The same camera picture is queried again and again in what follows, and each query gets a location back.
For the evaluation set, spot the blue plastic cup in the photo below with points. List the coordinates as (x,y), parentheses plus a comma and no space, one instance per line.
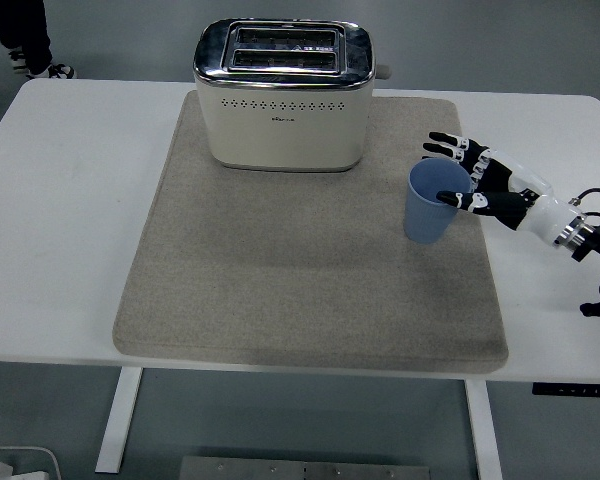
(425,220)

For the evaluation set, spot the black table control panel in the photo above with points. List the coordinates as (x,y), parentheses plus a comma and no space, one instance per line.
(575,389)

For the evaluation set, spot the white plastic bin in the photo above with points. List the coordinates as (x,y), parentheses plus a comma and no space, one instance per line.
(35,457)

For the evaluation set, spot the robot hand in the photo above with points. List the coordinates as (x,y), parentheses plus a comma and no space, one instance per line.
(542,212)

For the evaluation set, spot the beige felt mat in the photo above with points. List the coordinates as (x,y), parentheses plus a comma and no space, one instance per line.
(290,280)

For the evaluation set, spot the white table leg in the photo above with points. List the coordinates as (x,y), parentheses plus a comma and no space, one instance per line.
(485,435)
(117,425)

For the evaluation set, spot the person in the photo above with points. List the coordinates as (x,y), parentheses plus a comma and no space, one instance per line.
(25,30)

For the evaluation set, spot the grey metal plate with screws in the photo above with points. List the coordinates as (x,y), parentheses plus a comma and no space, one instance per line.
(305,470)

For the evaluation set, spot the cream and chrome toaster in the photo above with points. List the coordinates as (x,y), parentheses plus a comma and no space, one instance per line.
(285,130)

